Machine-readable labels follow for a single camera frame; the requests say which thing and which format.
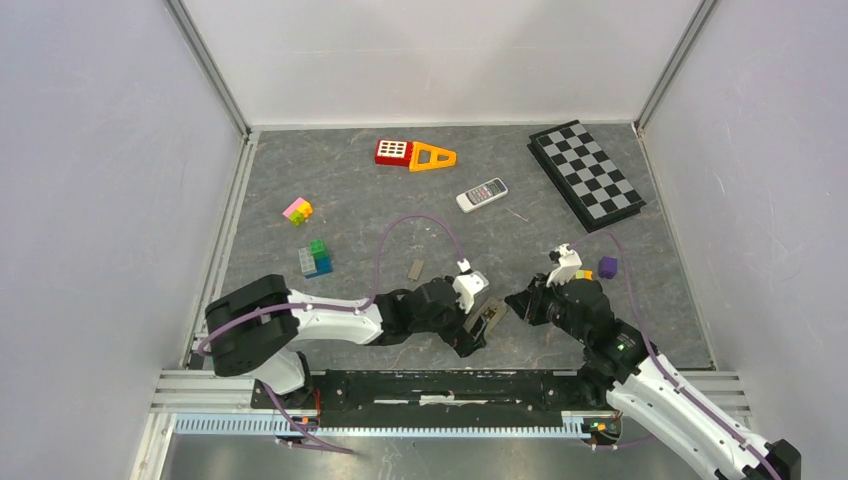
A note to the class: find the pink yellow green blocks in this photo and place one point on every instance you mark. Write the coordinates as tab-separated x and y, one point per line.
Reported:
298	211

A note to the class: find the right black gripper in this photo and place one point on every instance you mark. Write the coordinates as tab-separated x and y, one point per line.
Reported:
528	305

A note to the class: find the white remote control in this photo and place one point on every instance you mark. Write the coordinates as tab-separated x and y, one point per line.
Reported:
482	195

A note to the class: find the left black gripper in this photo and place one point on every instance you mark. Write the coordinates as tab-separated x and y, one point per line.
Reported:
460	339

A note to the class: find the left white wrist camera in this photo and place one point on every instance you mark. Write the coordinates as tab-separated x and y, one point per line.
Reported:
468	285

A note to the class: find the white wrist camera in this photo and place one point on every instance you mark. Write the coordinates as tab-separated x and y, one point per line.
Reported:
468	285
567	263

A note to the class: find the white slotted cable duct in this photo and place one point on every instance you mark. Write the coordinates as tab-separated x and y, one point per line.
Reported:
274	424

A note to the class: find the black grey chessboard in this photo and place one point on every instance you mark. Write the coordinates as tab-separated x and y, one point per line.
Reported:
584	174

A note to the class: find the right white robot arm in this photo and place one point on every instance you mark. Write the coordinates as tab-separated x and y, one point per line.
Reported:
628	373

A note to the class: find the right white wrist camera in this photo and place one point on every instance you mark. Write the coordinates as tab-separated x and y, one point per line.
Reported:
567	263

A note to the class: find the beige battery cover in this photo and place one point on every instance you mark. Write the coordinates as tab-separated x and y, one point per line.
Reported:
415	270

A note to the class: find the purple cube block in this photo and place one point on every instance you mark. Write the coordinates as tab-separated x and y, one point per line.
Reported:
608	267

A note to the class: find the red white window block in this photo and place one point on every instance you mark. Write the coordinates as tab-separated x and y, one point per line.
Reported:
390	152

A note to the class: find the orange triangular toy block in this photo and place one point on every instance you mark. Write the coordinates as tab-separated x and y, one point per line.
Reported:
427	157

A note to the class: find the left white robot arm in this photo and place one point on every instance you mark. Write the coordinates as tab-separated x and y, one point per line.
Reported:
250	329

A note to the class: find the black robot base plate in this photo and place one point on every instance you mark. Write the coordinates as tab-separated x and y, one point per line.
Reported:
439	398

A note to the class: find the green blue grey blocks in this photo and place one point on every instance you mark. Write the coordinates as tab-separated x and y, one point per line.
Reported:
315	259

